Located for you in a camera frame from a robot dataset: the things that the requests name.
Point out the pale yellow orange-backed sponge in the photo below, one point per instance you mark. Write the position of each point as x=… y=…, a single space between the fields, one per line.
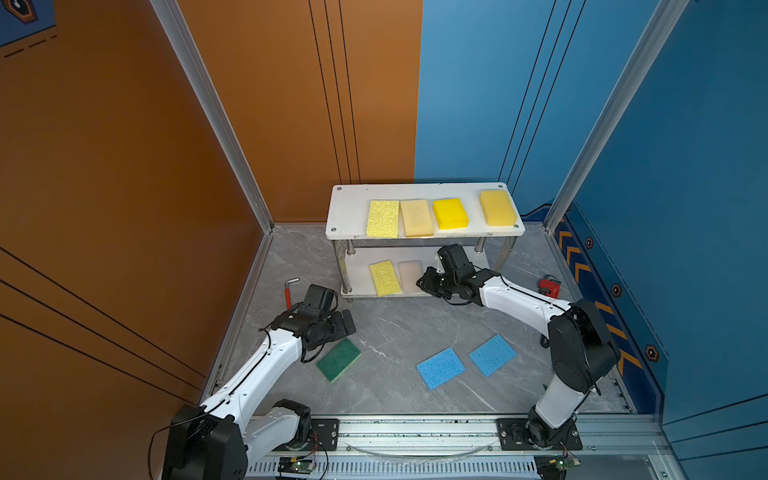
x=416 y=217

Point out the blue cellulose sponge right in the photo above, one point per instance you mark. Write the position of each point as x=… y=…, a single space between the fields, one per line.
x=492 y=355

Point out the bright yellow foam sponge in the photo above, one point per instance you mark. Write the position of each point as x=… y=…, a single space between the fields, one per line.
x=450 y=214

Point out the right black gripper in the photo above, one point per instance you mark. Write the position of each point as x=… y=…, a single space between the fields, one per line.
x=426 y=282

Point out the red handled hex key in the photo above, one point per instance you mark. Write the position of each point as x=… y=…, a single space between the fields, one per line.
x=287 y=291

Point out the red pipe wrench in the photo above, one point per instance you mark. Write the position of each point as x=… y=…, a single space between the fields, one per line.
x=549 y=286

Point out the white two-tier shelf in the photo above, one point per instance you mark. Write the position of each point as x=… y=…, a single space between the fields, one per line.
x=355 y=252

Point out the green scouring sponge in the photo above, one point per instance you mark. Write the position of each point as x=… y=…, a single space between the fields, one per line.
x=338 y=360

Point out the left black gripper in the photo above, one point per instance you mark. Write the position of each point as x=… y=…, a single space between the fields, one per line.
x=341 y=329

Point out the blue cellulose sponge left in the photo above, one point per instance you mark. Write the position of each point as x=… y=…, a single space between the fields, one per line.
x=440 y=368

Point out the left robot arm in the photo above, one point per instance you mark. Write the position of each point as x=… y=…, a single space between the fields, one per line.
x=220 y=438

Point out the blue cellulose sponge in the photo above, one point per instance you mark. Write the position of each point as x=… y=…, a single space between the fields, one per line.
x=492 y=355
x=440 y=368

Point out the left green circuit board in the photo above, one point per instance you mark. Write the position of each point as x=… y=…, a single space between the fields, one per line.
x=295 y=466

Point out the right green circuit board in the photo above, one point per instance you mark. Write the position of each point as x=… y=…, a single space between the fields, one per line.
x=555 y=468

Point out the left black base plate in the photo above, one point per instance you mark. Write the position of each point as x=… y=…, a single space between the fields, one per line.
x=323 y=434

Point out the light yellow cellulose sponge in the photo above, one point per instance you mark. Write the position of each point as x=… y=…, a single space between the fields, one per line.
x=383 y=219

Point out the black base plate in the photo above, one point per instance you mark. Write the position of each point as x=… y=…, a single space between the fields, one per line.
x=526 y=434
x=323 y=434

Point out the golden yellow sponge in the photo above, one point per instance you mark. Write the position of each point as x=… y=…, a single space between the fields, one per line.
x=498 y=208

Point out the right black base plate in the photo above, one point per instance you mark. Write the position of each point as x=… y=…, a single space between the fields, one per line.
x=526 y=434

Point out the beige foam sponge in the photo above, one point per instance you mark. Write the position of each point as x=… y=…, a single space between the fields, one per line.
x=410 y=272

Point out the green circuit board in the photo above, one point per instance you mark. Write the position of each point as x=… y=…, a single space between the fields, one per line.
x=555 y=468
x=295 y=466

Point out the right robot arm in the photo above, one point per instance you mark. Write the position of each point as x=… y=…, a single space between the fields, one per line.
x=581 y=347

